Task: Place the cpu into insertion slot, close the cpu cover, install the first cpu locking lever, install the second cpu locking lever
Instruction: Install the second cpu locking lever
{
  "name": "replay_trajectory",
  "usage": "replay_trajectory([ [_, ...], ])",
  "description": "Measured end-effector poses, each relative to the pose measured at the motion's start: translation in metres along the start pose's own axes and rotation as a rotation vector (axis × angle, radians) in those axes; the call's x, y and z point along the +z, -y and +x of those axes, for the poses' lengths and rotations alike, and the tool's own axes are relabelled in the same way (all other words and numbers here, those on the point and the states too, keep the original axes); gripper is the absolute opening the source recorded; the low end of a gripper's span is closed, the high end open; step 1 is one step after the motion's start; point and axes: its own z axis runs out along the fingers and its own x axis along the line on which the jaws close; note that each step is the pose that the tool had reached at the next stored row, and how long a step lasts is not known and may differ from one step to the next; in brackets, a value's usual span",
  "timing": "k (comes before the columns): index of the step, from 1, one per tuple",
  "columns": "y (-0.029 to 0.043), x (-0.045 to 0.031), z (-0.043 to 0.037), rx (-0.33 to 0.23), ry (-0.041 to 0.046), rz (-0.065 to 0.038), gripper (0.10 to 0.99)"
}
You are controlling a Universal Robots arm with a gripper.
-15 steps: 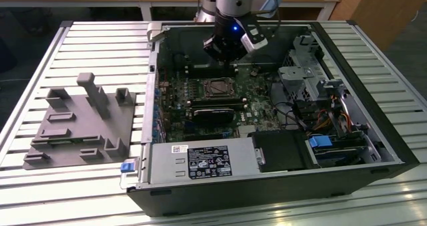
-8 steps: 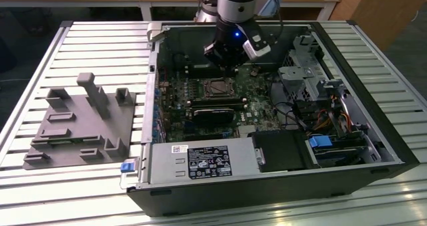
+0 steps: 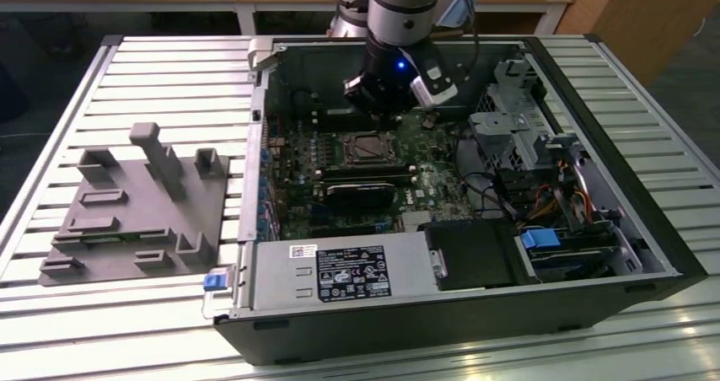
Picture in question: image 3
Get black graphics card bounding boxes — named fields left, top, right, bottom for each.
left=324, top=180, right=398, bottom=209

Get black PC case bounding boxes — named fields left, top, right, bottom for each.
left=211, top=34, right=710, bottom=368

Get orange yellow power wires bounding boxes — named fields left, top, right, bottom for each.
left=533, top=185, right=596, bottom=226

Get silver metal drive cage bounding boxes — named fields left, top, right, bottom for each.
left=468, top=58, right=590, bottom=174

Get pale blue teach pendant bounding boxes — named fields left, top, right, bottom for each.
left=439, top=0, right=485, bottom=26

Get silver heat sink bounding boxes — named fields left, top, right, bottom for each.
left=402, top=212, right=432, bottom=233

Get black data cable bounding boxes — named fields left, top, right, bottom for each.
left=460, top=170, right=523, bottom=224

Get grey parts rack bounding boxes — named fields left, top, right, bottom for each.
left=36, top=121, right=232, bottom=287

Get silver CPU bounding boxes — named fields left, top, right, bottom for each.
left=357, top=138, right=390, bottom=158

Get black disk bay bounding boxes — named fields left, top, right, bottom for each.
left=515, top=228, right=643, bottom=283

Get blue disk carrier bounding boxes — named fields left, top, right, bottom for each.
left=520, top=227, right=564, bottom=251

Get green motherboard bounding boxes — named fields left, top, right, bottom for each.
left=262, top=110, right=496, bottom=242

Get wooden cabinet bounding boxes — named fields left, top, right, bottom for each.
left=556, top=0, right=720, bottom=87

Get green RAM stick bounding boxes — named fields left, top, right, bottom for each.
left=82, top=235, right=142, bottom=245

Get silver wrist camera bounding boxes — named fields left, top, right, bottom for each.
left=409, top=58, right=460, bottom=112

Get silver power supply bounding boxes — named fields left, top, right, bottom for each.
left=246, top=231, right=440, bottom=310

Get metal socket cover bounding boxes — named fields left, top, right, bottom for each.
left=340, top=132, right=402, bottom=166

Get black plastic air shroud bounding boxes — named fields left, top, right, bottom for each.
left=425, top=220, right=533, bottom=292

